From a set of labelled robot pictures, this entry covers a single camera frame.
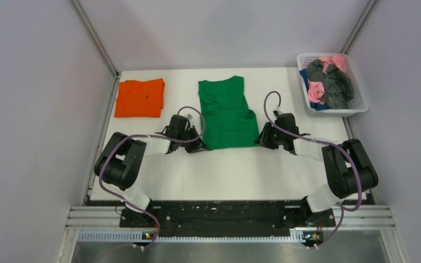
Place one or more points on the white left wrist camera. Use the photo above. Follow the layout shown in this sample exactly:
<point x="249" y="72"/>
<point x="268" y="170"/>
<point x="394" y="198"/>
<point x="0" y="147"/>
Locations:
<point x="189" y="117"/>

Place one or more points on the blue t shirt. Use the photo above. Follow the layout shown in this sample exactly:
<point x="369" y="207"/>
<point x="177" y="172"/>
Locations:
<point x="315" y="91"/>

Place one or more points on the pink t shirt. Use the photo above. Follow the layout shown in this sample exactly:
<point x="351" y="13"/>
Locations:
<point x="317" y="90"/>

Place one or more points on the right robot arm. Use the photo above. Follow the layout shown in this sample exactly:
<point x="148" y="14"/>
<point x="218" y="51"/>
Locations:
<point x="348" y="168"/>

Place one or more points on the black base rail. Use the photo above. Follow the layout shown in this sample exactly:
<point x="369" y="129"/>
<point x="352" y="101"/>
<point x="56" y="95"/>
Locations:
<point x="219" y="219"/>

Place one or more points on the dark grey t shirt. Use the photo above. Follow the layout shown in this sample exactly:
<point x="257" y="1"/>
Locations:
<point x="332" y="85"/>

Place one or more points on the white slotted cable duct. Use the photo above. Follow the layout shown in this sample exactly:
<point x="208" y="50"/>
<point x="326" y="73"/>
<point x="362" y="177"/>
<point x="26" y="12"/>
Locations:
<point x="130" y="236"/>

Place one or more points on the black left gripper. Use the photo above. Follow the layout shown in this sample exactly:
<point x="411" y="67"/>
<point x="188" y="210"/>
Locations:
<point x="198" y="146"/>

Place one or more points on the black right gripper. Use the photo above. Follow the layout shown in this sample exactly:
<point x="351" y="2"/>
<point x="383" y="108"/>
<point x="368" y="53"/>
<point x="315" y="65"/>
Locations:
<point x="264" y="140"/>

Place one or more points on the green t shirt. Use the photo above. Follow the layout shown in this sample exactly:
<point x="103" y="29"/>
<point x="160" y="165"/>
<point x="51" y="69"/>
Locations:
<point x="230" y="123"/>

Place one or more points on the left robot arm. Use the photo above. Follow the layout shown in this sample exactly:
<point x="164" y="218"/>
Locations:
<point x="118" y="166"/>

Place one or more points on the white plastic laundry basket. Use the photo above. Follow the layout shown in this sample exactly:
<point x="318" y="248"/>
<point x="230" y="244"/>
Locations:
<point x="343" y="87"/>

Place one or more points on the folded orange t shirt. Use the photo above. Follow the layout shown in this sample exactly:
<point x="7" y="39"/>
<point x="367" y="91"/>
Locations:
<point x="140" y="99"/>

